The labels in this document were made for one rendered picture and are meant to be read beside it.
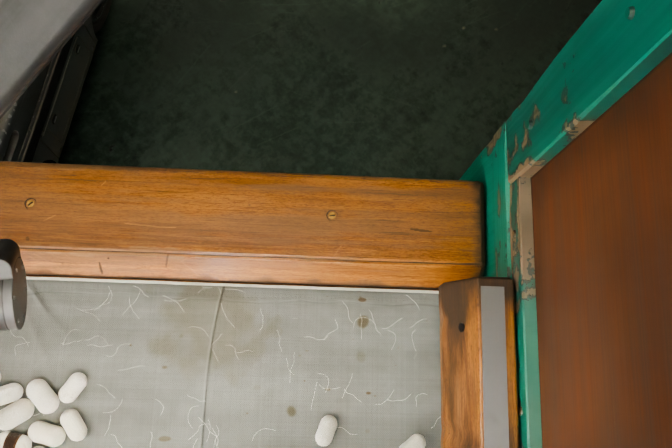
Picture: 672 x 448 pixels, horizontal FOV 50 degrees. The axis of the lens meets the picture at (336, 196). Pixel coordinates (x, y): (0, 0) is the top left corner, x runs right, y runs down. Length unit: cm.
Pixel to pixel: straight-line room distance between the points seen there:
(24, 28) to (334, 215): 38
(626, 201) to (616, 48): 10
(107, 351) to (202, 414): 12
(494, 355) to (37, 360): 46
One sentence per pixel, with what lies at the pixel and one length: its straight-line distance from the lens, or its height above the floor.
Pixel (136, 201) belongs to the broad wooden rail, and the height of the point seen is 76.
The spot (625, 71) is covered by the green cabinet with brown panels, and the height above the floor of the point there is 110.
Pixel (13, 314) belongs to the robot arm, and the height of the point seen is 95.
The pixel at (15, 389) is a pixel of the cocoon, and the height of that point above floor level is 76.
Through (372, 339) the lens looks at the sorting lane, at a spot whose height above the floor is 74.
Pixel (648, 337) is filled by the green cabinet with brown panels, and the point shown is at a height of 108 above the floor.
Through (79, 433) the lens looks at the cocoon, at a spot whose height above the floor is 76.
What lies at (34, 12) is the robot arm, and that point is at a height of 107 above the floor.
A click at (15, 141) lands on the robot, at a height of 29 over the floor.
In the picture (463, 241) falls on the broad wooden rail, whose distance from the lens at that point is 78.
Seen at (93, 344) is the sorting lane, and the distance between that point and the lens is 80.
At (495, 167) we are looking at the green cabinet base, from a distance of 77.
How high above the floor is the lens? 151
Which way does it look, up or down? 75 degrees down
